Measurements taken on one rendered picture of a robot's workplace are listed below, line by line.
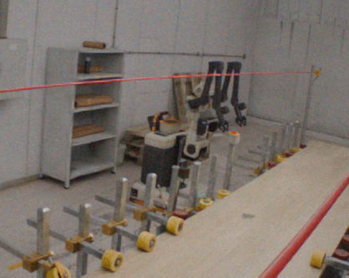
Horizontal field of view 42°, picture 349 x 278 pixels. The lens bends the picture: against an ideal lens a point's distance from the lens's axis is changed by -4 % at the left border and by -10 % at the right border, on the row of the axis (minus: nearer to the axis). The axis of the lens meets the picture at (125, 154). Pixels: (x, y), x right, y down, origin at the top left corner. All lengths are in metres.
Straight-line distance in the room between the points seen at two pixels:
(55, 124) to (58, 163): 0.44
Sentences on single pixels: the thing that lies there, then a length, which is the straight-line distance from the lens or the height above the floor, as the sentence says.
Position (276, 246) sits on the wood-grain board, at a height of 0.90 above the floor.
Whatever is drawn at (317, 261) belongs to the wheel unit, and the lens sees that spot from 2.23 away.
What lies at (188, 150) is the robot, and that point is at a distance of 4.68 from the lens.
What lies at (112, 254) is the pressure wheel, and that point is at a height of 0.98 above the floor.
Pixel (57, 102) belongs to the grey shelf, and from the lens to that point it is 5.27.
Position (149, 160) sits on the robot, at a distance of 4.76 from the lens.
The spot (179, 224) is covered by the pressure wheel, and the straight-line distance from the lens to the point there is 2.30.
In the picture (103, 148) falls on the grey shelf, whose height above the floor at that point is 0.28.
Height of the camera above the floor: 1.87
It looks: 16 degrees down
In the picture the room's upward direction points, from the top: 5 degrees clockwise
